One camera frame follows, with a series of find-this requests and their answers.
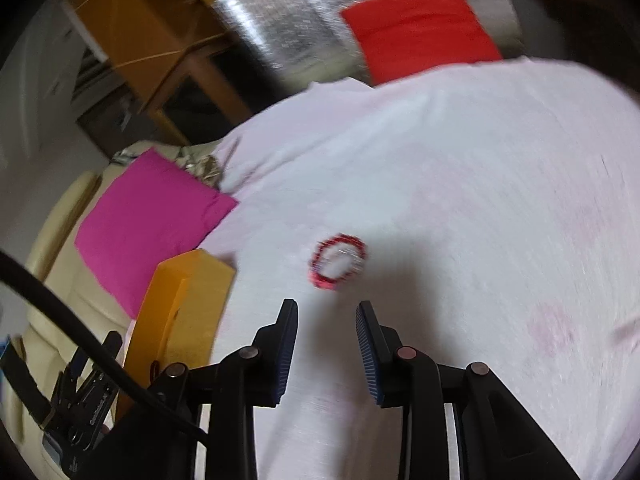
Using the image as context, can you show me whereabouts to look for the orange box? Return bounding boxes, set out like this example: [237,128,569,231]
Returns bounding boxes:
[115,248,237,422]

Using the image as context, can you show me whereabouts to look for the red cloth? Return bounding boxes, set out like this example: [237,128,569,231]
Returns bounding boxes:
[339,0,504,86]

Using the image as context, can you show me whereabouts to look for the cream sofa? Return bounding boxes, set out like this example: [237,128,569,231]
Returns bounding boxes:
[22,139,222,462]

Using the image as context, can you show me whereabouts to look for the red bead bracelet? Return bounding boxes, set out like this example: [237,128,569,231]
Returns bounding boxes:
[307,233,369,290]

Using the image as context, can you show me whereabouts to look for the pink cloth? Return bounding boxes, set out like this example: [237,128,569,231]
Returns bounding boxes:
[73,148,239,320]

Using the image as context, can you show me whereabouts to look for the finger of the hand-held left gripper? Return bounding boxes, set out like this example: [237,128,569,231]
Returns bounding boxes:
[62,331,124,398]

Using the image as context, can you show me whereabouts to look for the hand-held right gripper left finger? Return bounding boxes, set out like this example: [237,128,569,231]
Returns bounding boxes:
[119,298,300,480]

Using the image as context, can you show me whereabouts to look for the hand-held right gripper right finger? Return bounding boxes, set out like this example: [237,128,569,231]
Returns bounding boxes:
[355,301,582,480]

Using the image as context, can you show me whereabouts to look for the silver foil mat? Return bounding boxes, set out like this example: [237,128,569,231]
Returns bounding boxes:
[212,0,522,87]

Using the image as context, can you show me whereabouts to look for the white tablecloth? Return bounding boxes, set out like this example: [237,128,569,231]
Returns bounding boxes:
[194,57,640,480]

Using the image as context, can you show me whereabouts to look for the wooden table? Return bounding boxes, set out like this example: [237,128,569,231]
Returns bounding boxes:
[64,0,254,147]

